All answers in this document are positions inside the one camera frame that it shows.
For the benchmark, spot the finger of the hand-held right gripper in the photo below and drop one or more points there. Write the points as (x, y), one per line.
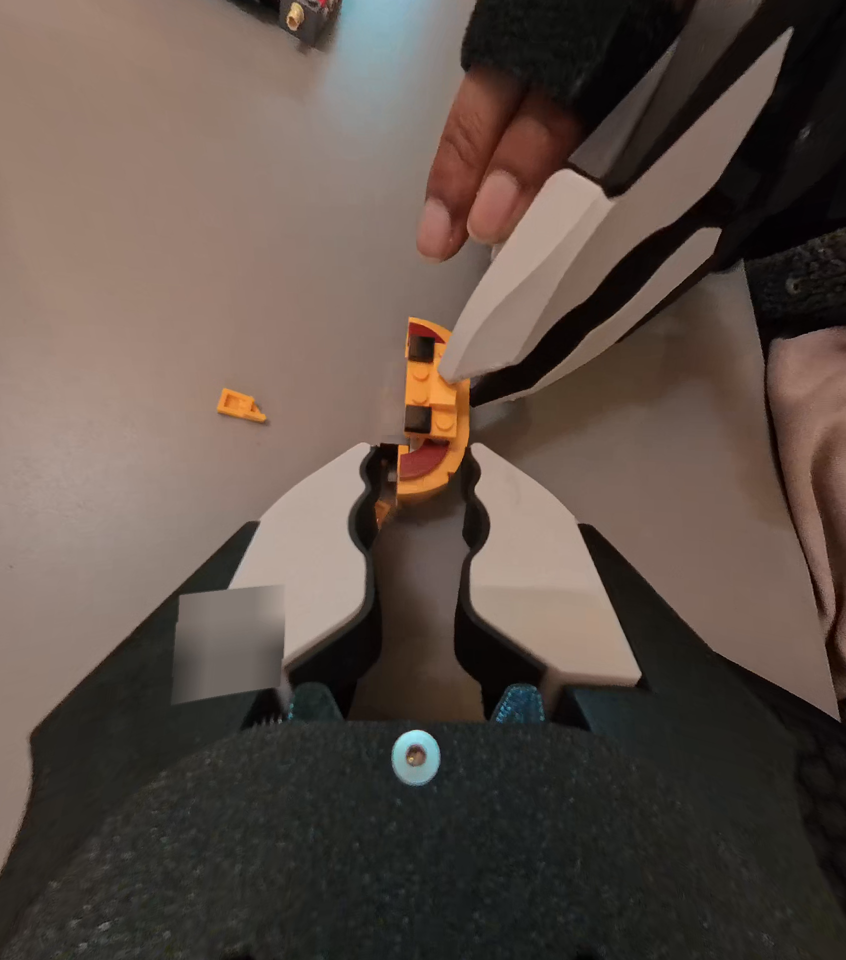
(618, 319)
(543, 262)

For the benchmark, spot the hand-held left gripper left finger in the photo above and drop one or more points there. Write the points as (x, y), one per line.
(318, 555)

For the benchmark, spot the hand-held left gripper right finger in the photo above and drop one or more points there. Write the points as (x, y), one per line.
(535, 585)

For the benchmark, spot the orange lego wheel arch assembly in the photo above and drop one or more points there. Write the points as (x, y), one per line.
(430, 420)

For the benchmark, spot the orange lego clip plate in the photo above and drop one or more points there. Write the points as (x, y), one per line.
(239, 403)

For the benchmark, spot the black lego car chassis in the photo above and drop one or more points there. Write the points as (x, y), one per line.
(303, 22)

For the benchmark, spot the person's right hand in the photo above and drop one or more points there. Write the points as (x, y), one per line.
(483, 150)

